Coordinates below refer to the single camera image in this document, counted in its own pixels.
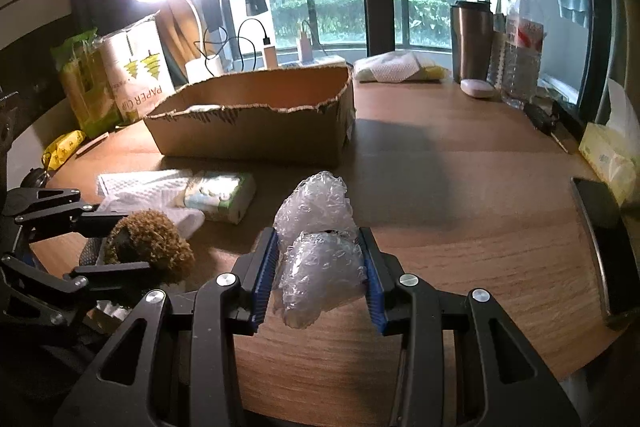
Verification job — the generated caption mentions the black smartphone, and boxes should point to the black smartphone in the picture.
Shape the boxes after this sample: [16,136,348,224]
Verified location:
[571,177,640,332]

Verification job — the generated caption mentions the black charging cable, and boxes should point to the black charging cable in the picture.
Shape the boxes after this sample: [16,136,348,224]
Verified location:
[197,18,272,72]

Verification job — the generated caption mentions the cardboard box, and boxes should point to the cardboard box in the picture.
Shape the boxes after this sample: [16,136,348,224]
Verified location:
[143,63,357,166]

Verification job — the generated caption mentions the white paper cup bag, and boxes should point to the white paper cup bag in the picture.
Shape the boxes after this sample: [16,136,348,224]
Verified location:
[100,16,176,124]

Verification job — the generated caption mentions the white textured cloth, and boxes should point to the white textured cloth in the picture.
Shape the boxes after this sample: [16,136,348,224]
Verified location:
[96,169,201,212]

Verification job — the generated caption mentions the green plastic packet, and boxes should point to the green plastic packet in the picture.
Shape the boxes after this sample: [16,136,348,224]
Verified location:
[51,29,121,138]

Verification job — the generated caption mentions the clear bubble wrap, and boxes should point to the clear bubble wrap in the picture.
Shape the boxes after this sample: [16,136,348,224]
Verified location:
[273,171,366,329]

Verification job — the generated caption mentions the white earbuds case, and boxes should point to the white earbuds case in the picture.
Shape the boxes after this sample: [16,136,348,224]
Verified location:
[460,78,496,98]

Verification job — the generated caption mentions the black key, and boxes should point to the black key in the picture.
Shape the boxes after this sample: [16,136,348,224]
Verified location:
[524,102,571,154]

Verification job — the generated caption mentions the yellow tissue box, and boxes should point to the yellow tissue box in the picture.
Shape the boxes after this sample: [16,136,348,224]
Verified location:
[579,79,638,208]

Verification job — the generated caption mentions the balcony railing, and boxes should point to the balcony railing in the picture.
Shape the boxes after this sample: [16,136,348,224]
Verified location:
[220,0,511,72]

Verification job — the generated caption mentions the packaged white yellow cloths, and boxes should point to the packaged white yellow cloths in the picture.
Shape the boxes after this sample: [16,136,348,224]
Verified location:
[353,51,446,84]

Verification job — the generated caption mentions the brown loofah scrubber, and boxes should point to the brown loofah scrubber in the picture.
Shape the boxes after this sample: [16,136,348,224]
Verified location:
[78,209,196,283]

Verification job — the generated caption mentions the yellow plastic packet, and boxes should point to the yellow plastic packet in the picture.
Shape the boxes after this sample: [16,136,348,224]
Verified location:
[42,132,88,171]

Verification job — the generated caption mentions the white desk lamp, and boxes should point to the white desk lamp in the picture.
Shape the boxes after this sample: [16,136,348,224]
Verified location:
[125,0,228,84]

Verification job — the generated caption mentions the wooden stick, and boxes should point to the wooden stick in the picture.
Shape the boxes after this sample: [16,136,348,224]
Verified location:
[75,133,109,156]

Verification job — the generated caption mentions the clear water bottle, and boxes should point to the clear water bottle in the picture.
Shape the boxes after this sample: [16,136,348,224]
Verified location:
[501,0,545,109]

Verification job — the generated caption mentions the soft tissue pack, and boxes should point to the soft tissue pack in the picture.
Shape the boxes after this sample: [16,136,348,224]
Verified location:
[182,171,257,224]

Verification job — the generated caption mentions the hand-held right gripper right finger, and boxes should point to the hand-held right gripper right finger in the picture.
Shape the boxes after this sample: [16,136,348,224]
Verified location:
[357,227,583,427]

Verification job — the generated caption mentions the steel travel tumbler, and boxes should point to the steel travel tumbler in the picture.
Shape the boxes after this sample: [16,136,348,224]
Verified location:
[450,0,496,84]

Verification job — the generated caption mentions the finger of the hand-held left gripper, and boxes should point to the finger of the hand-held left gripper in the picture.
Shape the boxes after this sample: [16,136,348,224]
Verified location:
[0,187,122,241]
[0,253,154,328]

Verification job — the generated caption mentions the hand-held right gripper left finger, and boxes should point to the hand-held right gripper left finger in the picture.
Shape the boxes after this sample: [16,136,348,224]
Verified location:
[52,227,278,427]

